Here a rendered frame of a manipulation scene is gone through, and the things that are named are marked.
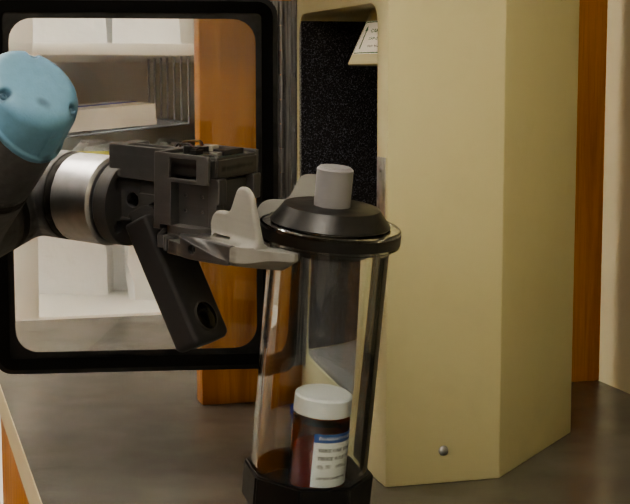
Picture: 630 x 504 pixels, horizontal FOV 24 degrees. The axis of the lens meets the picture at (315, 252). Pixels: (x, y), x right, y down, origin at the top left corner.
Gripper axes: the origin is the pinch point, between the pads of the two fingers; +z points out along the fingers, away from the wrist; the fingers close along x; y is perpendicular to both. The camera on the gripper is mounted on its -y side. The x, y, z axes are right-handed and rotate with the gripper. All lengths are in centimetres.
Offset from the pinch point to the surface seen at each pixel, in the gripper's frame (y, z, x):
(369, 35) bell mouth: 15.5, -12.2, 27.7
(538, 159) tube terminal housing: 4.5, 3.2, 33.7
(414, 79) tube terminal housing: 12.4, -2.8, 19.1
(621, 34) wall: 15, -4, 76
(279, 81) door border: 9.7, -28.4, 37.4
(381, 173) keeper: 4.1, -4.9, 17.6
